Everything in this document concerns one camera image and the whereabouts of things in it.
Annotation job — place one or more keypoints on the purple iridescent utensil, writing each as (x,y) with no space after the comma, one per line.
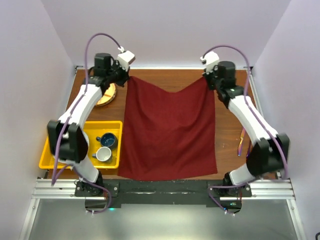
(249,150)

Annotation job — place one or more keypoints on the orange round plate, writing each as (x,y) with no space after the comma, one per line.
(108,96)

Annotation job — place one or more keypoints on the dark blue mug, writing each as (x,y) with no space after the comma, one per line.
(108,140)

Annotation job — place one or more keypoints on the grey white mug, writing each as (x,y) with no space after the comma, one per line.
(103,154)

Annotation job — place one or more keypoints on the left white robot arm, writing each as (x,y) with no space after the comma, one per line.
(66,138)

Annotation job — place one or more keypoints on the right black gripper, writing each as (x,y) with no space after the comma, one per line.
(208,75)

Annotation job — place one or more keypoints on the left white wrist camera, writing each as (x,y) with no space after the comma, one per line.
(125,58)

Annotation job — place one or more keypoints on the dark red cloth napkin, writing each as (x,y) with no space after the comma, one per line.
(168,135)

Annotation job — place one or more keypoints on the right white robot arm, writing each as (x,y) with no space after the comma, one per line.
(269,149)

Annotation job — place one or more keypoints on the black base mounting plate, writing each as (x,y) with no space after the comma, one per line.
(176,192)

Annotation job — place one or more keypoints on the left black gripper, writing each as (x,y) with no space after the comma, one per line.
(125,75)

